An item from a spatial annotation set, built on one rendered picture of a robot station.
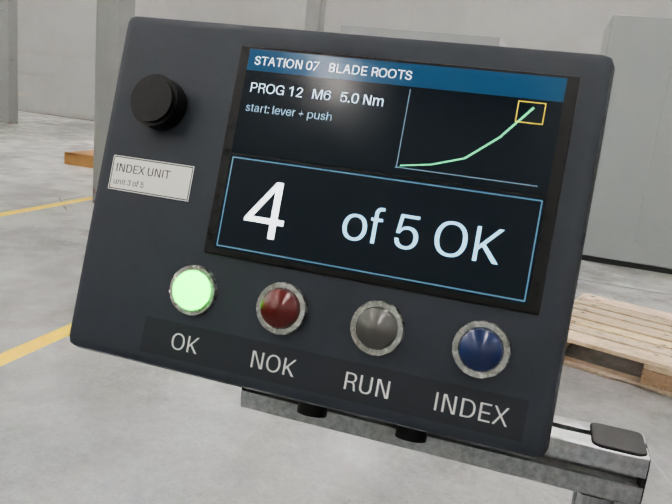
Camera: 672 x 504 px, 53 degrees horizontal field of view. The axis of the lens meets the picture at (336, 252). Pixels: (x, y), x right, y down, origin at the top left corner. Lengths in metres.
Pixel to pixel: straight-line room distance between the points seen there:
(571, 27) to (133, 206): 12.61
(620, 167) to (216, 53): 5.91
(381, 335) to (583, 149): 0.13
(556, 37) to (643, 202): 7.00
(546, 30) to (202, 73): 12.57
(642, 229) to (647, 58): 1.40
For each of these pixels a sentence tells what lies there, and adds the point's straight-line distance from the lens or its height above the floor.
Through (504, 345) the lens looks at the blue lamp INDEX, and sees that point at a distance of 0.32.
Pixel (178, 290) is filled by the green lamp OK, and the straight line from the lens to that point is 0.36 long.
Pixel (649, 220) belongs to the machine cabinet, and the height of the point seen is 0.43.
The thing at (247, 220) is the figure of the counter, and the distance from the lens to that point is 0.35.
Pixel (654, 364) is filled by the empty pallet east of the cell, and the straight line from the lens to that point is 3.55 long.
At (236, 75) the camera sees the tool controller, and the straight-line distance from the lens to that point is 0.37.
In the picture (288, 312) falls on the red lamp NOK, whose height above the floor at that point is 1.12.
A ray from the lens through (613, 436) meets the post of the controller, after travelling 0.42.
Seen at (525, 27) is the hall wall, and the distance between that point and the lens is 12.93.
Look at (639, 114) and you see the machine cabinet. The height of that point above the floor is 1.29.
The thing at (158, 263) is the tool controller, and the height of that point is 1.13.
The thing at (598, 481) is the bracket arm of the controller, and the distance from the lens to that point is 0.41.
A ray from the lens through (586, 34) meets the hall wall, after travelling 12.91.
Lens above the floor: 1.23
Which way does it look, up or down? 13 degrees down
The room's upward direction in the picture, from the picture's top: 6 degrees clockwise
